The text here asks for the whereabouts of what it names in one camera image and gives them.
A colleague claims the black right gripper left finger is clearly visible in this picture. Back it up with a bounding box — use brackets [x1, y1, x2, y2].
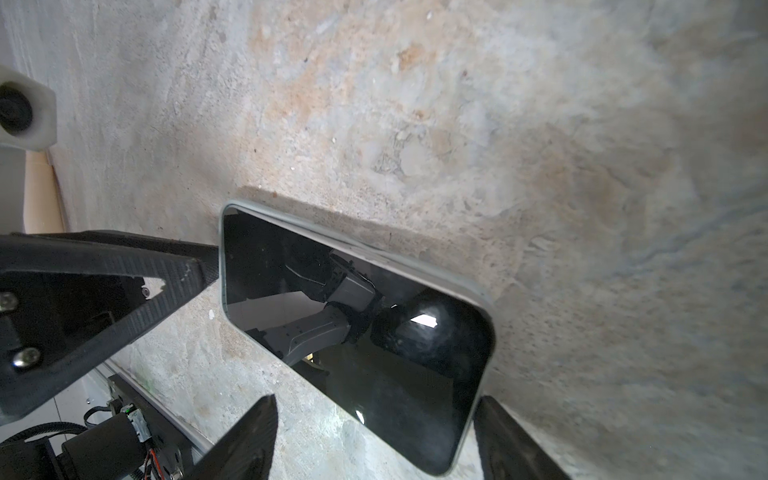
[184, 394, 279, 480]

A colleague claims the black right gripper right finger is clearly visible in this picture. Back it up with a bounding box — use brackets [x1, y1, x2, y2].
[474, 395, 570, 480]

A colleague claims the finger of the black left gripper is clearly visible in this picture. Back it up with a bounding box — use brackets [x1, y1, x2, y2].
[1, 231, 219, 424]

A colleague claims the light blue phone case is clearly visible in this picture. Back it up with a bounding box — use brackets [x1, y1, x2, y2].
[218, 200, 498, 478]

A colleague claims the black phone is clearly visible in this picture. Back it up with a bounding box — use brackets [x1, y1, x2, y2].
[221, 206, 496, 476]

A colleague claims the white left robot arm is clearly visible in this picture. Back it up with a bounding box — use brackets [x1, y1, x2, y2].
[1, 231, 219, 479]

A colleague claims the wooden roller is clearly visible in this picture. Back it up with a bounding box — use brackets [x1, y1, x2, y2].
[23, 151, 66, 234]

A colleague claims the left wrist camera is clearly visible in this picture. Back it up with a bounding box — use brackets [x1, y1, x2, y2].
[1, 65, 57, 151]

